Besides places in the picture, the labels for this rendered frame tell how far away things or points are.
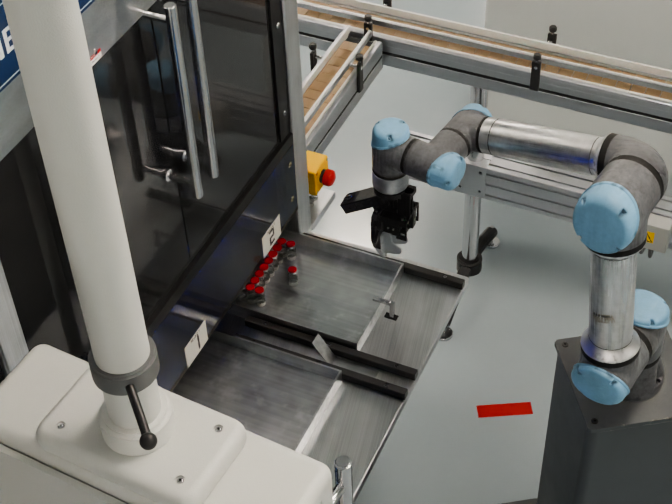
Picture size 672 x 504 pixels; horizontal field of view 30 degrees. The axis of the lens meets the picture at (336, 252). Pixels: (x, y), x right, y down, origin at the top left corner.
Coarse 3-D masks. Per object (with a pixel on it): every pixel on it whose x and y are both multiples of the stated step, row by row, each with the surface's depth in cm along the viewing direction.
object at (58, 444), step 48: (0, 384) 178; (48, 384) 178; (0, 432) 173; (48, 432) 167; (96, 432) 167; (192, 432) 166; (240, 432) 167; (0, 480) 179; (48, 480) 171; (96, 480) 167; (144, 480) 161; (192, 480) 161; (240, 480) 165; (288, 480) 165
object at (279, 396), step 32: (224, 352) 269; (256, 352) 268; (192, 384) 263; (224, 384) 263; (256, 384) 263; (288, 384) 262; (320, 384) 262; (256, 416) 257; (288, 416) 256; (320, 416) 255
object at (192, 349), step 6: (204, 324) 254; (198, 330) 252; (204, 330) 254; (204, 336) 255; (192, 342) 251; (204, 342) 256; (186, 348) 249; (192, 348) 251; (198, 348) 254; (186, 354) 249; (192, 354) 252; (186, 360) 250; (192, 360) 253
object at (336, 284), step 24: (288, 240) 293; (312, 240) 289; (288, 264) 288; (312, 264) 287; (336, 264) 287; (360, 264) 287; (384, 264) 284; (288, 288) 282; (312, 288) 282; (336, 288) 282; (360, 288) 281; (384, 288) 281; (240, 312) 276; (264, 312) 277; (288, 312) 277; (312, 312) 277; (336, 312) 276; (360, 312) 276; (336, 336) 267; (360, 336) 267
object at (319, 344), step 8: (320, 336) 265; (312, 344) 263; (320, 344) 264; (320, 352) 264; (328, 352) 266; (328, 360) 265; (336, 360) 267; (344, 360) 266; (352, 368) 265; (360, 368) 265; (368, 368) 265
